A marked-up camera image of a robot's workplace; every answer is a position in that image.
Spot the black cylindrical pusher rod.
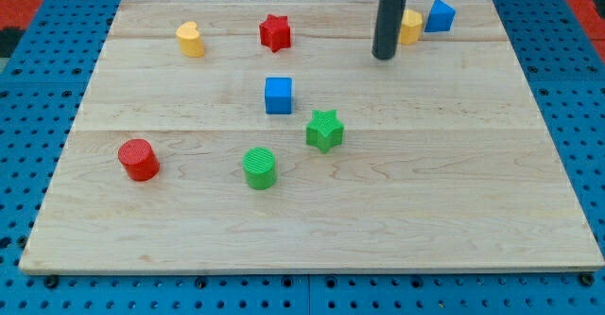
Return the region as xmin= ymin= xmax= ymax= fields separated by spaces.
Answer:
xmin=372 ymin=0 xmax=406 ymax=61

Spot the green star block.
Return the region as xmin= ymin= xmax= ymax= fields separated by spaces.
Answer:
xmin=305 ymin=110 xmax=344 ymax=154

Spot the yellow hexagon block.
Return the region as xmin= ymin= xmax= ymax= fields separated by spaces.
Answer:
xmin=398 ymin=9 xmax=424 ymax=44

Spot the red star block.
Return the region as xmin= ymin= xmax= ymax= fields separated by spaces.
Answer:
xmin=259 ymin=14 xmax=291 ymax=53

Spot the blue triangle block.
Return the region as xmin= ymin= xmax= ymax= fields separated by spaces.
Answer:
xmin=424 ymin=0 xmax=457 ymax=33

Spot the blue cube block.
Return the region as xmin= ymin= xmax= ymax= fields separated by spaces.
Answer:
xmin=264 ymin=77 xmax=293 ymax=114

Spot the yellow heart block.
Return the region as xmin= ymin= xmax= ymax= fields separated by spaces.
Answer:
xmin=175 ymin=21 xmax=205 ymax=58

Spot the green cylinder block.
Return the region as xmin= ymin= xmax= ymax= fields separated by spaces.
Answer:
xmin=242 ymin=147 xmax=277 ymax=190

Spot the light wooden board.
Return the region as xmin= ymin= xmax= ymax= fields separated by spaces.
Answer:
xmin=20 ymin=0 xmax=604 ymax=275

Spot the red cylinder block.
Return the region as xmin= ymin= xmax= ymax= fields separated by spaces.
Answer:
xmin=118 ymin=138 xmax=160 ymax=182

